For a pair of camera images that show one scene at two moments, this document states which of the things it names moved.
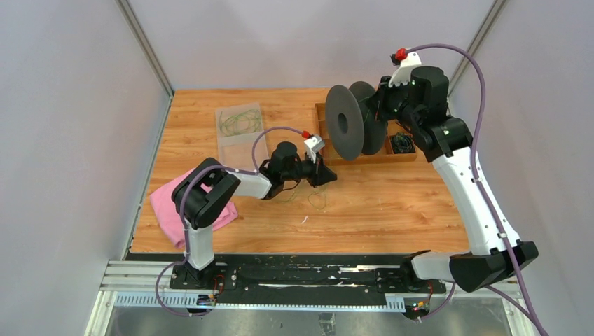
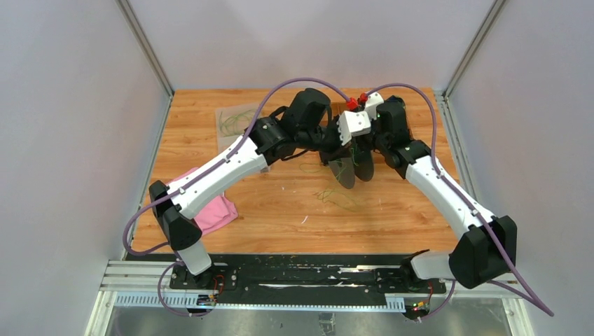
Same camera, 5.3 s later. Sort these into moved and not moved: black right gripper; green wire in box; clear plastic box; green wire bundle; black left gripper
Moved: black left gripper; green wire bundle; black right gripper
Not moved: clear plastic box; green wire in box
